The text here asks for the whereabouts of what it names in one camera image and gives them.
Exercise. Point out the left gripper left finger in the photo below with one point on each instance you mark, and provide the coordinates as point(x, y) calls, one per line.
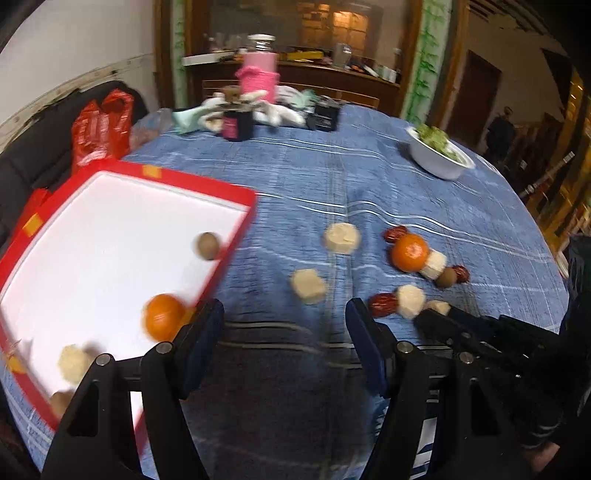
point(96, 437)

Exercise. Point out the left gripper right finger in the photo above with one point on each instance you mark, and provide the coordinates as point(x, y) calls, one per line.
point(402, 373)

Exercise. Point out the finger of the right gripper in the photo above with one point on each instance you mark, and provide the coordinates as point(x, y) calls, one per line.
point(485, 328)
point(446, 331)

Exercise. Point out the brown longan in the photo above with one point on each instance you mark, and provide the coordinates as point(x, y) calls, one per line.
point(208, 246)
point(447, 279)

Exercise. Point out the red jujube date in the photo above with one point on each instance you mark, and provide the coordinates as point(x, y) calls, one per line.
point(393, 234)
point(383, 304)
point(462, 274)

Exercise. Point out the orange tangerine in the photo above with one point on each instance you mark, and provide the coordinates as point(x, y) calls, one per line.
point(410, 253)
point(163, 317)

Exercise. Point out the brown longan tray corner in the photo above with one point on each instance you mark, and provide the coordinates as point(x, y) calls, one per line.
point(59, 402)

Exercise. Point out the beige cake cube in tray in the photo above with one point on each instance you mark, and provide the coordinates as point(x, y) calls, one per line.
point(74, 361)

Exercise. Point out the blue plaid tablecloth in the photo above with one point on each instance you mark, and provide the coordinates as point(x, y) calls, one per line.
point(286, 397)

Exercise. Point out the white bowl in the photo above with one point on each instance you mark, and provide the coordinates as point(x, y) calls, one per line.
point(450, 165)

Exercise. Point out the red white cardboard tray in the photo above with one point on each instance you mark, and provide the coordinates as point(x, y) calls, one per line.
point(87, 261)

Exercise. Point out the person in background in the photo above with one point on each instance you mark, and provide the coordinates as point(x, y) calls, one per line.
point(500, 135)

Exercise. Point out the green leafy vegetables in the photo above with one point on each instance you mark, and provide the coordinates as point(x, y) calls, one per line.
point(436, 139)

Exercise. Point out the black box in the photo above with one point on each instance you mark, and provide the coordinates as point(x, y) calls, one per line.
point(324, 116)

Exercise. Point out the white cloth pile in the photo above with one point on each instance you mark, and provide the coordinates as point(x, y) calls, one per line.
point(291, 110)

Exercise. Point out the black leather sofa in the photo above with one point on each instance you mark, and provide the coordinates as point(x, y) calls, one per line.
point(41, 156)

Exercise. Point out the glass pitcher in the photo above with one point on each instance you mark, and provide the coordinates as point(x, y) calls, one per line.
point(341, 56)

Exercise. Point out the dark jar with cork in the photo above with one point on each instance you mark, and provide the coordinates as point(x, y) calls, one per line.
point(237, 117)

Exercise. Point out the pink knitted sleeve bottle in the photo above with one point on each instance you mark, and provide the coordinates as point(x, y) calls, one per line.
point(259, 67)

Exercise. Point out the red plastic bag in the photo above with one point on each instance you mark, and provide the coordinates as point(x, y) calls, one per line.
point(102, 130)

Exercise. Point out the light green cloth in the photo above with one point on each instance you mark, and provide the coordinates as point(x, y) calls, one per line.
point(187, 121)

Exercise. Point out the wooden sideboard cabinet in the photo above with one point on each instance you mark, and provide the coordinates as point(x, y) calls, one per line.
point(205, 76)

